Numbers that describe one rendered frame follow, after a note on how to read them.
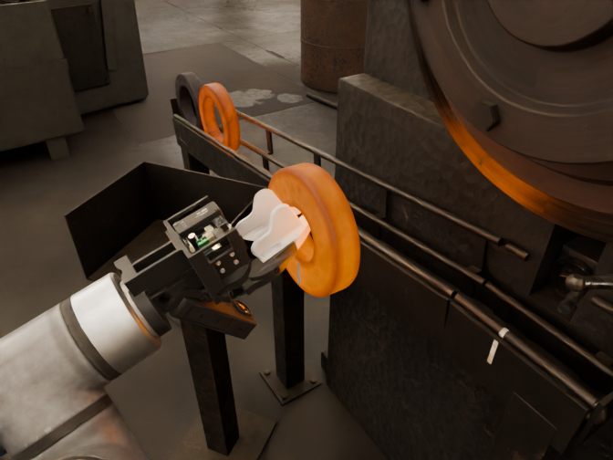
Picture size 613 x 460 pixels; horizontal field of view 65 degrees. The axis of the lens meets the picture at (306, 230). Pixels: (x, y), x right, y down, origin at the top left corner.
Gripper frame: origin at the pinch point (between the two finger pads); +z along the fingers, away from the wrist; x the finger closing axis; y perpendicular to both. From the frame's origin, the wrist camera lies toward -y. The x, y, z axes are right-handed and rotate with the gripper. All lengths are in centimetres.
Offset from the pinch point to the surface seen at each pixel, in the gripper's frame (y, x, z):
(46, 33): -23, 220, -8
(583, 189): 4.9, -20.6, 16.8
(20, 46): -23, 219, -20
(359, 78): -5.2, 28.1, 28.5
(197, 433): -77, 36, -33
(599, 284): 3.1, -26.8, 10.5
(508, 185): 0.5, -12.8, 17.3
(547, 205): 0.5, -17.3, 17.3
